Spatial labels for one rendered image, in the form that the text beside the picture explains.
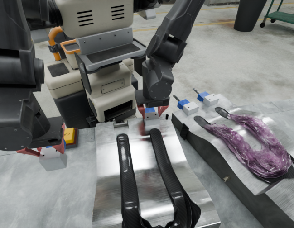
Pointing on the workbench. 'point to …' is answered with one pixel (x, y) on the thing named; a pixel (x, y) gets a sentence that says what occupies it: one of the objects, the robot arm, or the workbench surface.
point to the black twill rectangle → (184, 131)
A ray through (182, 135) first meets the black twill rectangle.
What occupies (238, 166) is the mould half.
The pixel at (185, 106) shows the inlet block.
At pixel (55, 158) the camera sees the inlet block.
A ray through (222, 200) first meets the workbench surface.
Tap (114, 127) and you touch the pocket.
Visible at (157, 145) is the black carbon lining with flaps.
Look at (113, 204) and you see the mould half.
